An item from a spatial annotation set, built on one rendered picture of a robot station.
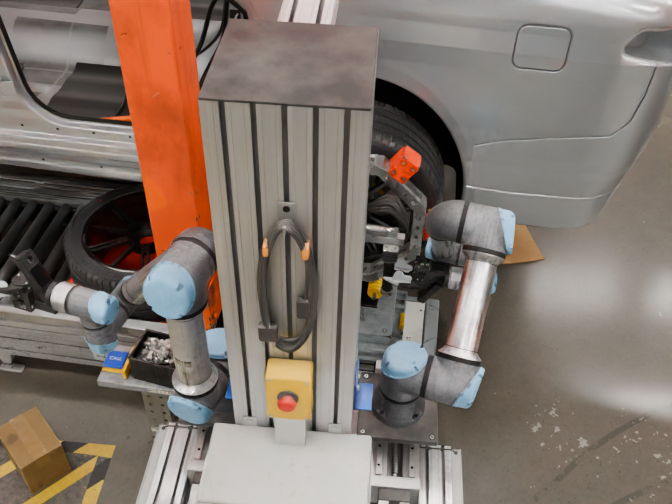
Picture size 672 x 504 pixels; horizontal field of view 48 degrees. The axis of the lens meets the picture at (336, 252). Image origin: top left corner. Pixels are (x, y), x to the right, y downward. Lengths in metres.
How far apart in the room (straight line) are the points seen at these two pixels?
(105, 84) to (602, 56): 2.14
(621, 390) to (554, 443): 0.43
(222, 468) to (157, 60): 1.07
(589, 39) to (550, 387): 1.53
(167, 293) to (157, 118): 0.69
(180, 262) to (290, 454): 0.47
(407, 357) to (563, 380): 1.52
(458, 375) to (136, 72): 1.17
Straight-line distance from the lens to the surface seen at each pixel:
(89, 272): 3.11
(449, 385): 2.02
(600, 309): 3.79
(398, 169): 2.51
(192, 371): 1.90
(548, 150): 2.74
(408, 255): 2.74
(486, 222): 2.03
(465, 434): 3.18
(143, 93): 2.18
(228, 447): 1.64
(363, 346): 3.21
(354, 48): 1.23
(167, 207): 2.41
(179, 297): 1.66
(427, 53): 2.53
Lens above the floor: 2.61
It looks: 43 degrees down
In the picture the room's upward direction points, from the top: 2 degrees clockwise
